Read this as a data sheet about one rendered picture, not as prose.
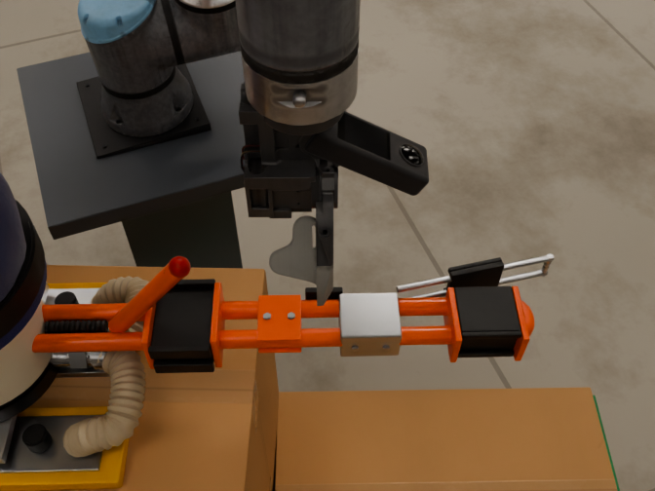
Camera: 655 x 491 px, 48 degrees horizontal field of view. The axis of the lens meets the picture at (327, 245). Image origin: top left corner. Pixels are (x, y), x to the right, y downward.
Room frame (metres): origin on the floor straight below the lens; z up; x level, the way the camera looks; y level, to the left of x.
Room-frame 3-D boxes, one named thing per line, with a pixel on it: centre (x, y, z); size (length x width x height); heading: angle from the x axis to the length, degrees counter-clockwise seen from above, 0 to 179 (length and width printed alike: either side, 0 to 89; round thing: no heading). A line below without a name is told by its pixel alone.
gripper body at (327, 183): (0.47, 0.03, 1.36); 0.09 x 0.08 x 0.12; 90
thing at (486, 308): (0.47, -0.18, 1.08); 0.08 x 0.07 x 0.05; 92
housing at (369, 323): (0.47, -0.05, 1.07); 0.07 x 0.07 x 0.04; 2
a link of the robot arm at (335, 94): (0.47, 0.02, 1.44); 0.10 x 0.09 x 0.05; 0
